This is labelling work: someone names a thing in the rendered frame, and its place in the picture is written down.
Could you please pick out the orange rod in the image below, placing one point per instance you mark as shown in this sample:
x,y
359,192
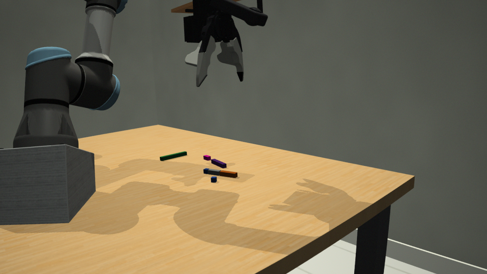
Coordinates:
x,y
228,174

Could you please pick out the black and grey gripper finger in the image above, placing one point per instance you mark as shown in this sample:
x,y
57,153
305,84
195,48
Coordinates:
x,y
232,54
200,58

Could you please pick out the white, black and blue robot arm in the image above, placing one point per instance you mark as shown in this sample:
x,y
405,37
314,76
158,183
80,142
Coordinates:
x,y
53,82

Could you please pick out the grey rod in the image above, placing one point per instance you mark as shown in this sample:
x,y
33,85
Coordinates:
x,y
214,172

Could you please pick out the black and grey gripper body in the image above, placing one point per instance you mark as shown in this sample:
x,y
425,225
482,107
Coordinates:
x,y
202,12

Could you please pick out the purple rod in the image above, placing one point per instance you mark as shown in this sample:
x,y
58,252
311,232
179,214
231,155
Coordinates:
x,y
218,163

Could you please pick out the green rod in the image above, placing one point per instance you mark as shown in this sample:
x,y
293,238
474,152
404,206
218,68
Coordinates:
x,y
175,155

